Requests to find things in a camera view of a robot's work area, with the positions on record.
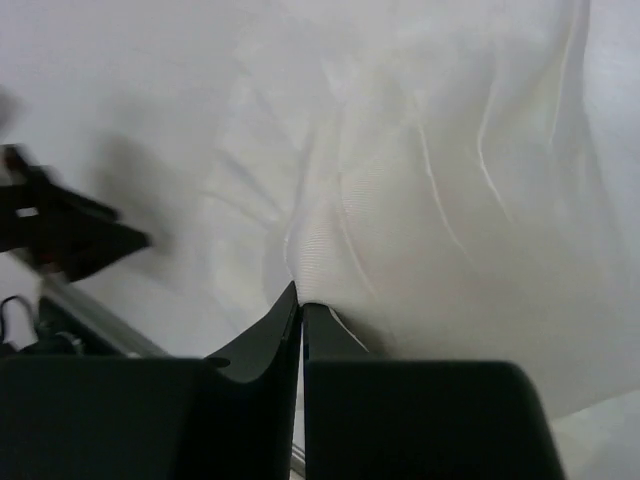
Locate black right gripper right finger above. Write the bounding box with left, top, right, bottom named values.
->
left=302, top=304, right=564, bottom=479

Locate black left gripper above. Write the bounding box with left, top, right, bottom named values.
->
left=1, top=144, right=151, bottom=283

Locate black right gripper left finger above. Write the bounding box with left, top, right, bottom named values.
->
left=1, top=286, right=300, bottom=479

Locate white pleated skirt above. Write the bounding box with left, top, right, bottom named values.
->
left=205, top=1, right=639, bottom=417

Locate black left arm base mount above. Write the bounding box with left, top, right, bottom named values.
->
left=1, top=295, right=126, bottom=359

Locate aluminium front table rail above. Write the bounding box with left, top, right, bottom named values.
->
left=10, top=249, right=169, bottom=357

